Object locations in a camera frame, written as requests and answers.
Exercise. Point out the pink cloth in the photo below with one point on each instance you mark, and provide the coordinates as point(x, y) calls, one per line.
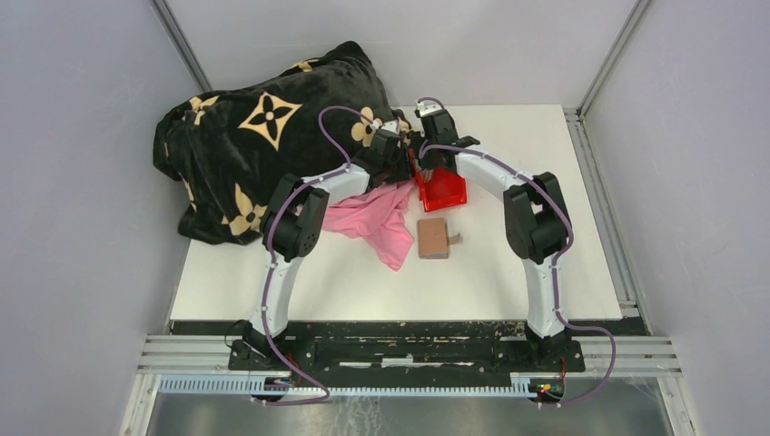
point(378, 218)

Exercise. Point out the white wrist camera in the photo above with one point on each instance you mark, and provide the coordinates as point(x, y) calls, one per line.
point(424, 109)
point(396, 126)

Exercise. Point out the black floral blanket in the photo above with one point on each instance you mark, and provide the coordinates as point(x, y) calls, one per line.
point(230, 148)

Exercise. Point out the aluminium frame rails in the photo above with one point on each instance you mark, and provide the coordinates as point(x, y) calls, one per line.
point(589, 356)

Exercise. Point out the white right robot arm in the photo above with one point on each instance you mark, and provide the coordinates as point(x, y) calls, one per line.
point(537, 226)

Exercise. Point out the red plastic bin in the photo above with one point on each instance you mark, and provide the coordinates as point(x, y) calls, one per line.
point(442, 190)

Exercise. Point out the tan leather card holder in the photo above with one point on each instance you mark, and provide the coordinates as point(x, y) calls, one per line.
point(434, 239)

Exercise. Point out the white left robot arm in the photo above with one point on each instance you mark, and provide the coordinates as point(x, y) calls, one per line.
point(291, 226)

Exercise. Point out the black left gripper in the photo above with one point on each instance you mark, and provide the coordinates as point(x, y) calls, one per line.
point(406, 171)

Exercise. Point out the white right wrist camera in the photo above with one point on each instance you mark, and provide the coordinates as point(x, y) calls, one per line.
point(424, 109)

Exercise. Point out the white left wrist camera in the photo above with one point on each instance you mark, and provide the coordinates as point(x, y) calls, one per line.
point(396, 126)

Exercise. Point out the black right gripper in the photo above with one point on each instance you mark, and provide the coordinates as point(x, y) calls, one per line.
point(417, 139)

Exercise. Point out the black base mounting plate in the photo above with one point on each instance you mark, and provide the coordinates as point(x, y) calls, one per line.
point(416, 377)

